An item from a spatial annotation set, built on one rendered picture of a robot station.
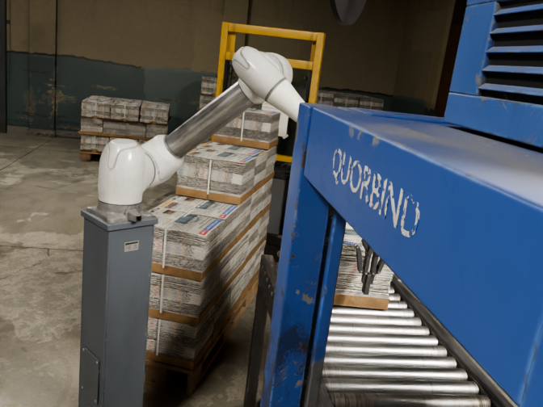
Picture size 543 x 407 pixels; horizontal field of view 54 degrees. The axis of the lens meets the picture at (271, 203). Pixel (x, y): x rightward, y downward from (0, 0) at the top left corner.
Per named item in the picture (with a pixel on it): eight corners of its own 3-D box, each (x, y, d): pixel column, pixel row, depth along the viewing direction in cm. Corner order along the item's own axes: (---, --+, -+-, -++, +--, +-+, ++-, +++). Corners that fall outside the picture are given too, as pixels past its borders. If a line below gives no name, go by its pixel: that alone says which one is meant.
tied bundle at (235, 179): (174, 195, 298) (177, 154, 293) (193, 185, 326) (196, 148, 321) (239, 206, 291) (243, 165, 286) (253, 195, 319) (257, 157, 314)
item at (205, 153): (180, 155, 293) (180, 153, 293) (198, 148, 320) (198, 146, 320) (244, 165, 286) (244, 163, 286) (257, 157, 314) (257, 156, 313)
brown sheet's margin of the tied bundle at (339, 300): (303, 284, 203) (305, 273, 202) (377, 291, 205) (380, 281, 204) (307, 302, 188) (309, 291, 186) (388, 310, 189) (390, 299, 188)
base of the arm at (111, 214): (115, 227, 182) (115, 211, 180) (84, 210, 196) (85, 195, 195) (160, 220, 195) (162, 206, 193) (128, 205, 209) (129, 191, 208)
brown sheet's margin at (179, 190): (174, 194, 298) (175, 186, 297) (193, 184, 326) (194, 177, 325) (240, 205, 291) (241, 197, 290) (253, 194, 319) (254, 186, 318)
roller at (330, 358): (305, 363, 159) (307, 349, 158) (451, 367, 167) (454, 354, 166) (309, 373, 154) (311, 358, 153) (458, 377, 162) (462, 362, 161)
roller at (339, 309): (286, 313, 190) (288, 300, 189) (410, 318, 198) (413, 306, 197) (288, 320, 185) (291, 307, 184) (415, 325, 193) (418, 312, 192)
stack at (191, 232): (118, 379, 265) (126, 220, 244) (199, 291, 376) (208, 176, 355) (191, 397, 258) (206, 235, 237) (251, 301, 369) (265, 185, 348)
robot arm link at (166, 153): (110, 163, 205) (140, 156, 226) (133, 198, 206) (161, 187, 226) (266, 39, 178) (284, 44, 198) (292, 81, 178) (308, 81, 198)
